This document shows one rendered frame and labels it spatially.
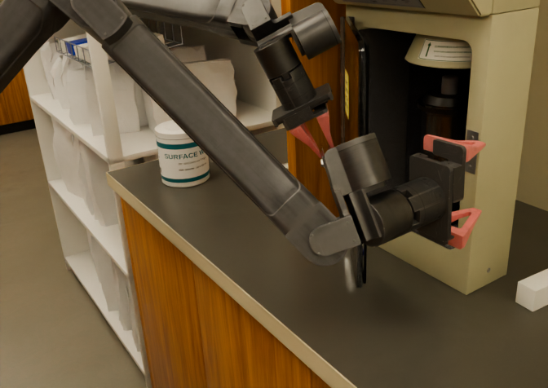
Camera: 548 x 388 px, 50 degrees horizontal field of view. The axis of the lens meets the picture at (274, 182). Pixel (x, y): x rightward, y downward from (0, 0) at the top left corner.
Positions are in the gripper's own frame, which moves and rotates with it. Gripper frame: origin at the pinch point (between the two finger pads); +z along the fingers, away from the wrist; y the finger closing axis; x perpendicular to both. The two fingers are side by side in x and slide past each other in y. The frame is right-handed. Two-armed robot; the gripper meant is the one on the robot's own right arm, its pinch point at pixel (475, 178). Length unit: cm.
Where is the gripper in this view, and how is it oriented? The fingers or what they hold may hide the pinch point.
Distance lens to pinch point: 82.2
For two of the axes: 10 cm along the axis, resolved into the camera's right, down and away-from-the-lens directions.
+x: -5.6, -2.7, 7.8
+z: 8.2, -2.7, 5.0
